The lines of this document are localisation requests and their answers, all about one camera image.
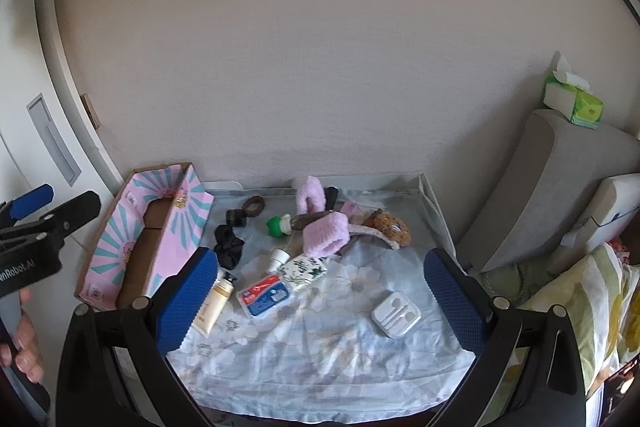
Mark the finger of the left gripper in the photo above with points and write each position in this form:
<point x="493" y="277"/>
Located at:
<point x="30" y="202"/>
<point x="71" y="216"/>

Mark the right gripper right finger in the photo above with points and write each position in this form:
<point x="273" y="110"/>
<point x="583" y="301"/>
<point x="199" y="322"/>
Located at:
<point x="460" y="298"/>

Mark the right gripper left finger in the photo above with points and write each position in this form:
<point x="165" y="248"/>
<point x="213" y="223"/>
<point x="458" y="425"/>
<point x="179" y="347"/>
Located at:
<point x="181" y="296"/>

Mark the cream hand cream tube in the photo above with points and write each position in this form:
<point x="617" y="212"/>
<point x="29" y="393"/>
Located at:
<point x="213" y="304"/>

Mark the white earphone case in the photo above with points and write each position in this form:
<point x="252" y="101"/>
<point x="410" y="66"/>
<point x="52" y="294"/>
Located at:
<point x="396" y="315"/>

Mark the pink striped cardboard box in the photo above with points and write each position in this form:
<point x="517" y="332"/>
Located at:
<point x="153" y="226"/>

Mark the dental floss pick box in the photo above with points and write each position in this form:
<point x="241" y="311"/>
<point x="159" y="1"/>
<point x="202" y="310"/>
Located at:
<point x="264" y="296"/>

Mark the brown plush toy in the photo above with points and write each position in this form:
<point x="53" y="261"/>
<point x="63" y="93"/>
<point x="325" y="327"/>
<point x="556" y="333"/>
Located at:
<point x="385" y="227"/>

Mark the pink fluffy headband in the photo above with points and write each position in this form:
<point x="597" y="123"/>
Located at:
<point x="309" y="196"/>

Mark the person's left hand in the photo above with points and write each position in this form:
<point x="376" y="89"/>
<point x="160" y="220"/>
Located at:
<point x="28" y="359"/>

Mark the white sliding door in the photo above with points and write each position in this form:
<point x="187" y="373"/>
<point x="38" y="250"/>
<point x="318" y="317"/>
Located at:
<point x="47" y="136"/>

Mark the black small cylinder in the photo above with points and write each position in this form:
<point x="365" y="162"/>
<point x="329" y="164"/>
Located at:
<point x="236" y="218"/>

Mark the floral green blanket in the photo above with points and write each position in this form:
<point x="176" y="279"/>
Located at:
<point x="601" y="295"/>

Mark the grey pillow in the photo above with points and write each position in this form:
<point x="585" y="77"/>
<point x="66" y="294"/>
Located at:
<point x="553" y="173"/>

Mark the white pillow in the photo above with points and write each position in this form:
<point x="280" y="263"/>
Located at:
<point x="613" y="206"/>

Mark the green tissue box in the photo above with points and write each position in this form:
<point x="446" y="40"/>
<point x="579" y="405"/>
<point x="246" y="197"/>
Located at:
<point x="571" y="95"/>

